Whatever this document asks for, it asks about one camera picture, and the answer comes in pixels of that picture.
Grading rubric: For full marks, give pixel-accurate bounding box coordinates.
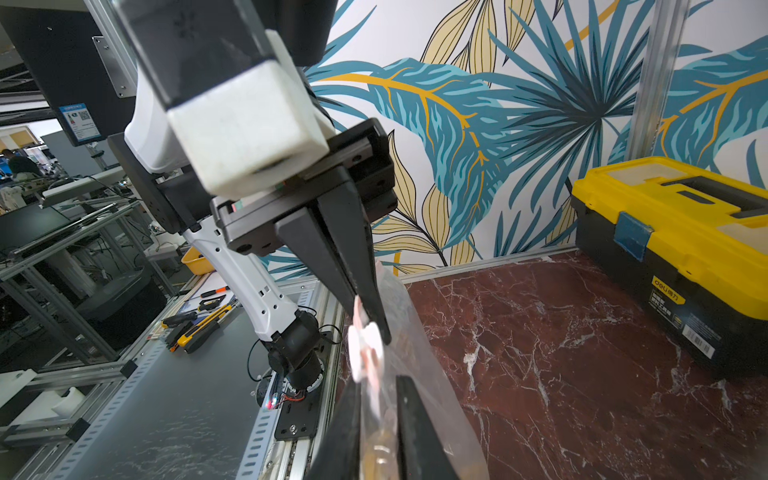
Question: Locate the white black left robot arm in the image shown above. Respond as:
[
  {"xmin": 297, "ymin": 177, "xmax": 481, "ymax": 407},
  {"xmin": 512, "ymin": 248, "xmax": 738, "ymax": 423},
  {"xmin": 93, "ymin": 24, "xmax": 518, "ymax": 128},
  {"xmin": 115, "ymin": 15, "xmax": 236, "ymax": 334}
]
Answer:
[{"xmin": 109, "ymin": 1, "xmax": 397, "ymax": 393}]

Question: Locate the yellow black toolbox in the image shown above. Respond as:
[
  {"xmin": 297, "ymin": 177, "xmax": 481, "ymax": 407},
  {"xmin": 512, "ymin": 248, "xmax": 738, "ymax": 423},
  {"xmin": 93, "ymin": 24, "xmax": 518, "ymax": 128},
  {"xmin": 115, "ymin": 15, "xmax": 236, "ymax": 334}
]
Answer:
[{"xmin": 572, "ymin": 157, "xmax": 767, "ymax": 377}]

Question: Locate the dotted zip-top bag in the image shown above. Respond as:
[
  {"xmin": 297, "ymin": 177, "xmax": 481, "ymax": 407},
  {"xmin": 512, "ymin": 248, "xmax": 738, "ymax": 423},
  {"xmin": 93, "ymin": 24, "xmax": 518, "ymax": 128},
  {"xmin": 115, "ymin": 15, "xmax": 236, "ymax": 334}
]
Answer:
[{"xmin": 347, "ymin": 265, "xmax": 489, "ymax": 479}]

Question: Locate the yellow black utility knife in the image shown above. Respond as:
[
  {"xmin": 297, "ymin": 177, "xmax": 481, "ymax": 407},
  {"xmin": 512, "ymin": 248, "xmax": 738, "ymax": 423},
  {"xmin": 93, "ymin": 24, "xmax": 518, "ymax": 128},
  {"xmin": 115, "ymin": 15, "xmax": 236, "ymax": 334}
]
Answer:
[{"xmin": 172, "ymin": 304, "xmax": 234, "ymax": 354}]

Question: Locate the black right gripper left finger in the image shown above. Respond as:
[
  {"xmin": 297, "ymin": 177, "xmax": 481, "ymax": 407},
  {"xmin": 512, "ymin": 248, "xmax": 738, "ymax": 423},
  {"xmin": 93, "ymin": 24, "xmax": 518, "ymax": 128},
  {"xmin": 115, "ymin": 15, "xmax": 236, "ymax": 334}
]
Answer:
[{"xmin": 305, "ymin": 382, "xmax": 362, "ymax": 480}]

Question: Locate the left aluminium frame post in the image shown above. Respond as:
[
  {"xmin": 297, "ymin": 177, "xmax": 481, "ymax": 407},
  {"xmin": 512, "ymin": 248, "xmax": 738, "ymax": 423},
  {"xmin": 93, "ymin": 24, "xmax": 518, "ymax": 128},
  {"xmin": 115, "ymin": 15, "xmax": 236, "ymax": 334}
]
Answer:
[{"xmin": 624, "ymin": 0, "xmax": 690, "ymax": 160}]

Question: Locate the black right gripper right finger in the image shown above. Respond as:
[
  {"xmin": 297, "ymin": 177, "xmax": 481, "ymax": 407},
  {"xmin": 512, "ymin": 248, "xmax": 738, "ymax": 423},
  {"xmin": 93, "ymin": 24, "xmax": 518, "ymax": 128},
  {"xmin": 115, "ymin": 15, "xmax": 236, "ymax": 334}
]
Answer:
[{"xmin": 396, "ymin": 376, "xmax": 458, "ymax": 480}]

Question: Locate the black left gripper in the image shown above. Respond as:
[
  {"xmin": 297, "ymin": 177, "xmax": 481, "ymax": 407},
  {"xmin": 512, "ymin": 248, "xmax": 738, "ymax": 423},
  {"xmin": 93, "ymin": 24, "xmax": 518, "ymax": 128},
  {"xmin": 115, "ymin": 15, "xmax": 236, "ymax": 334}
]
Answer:
[{"xmin": 211, "ymin": 118, "xmax": 397, "ymax": 345}]

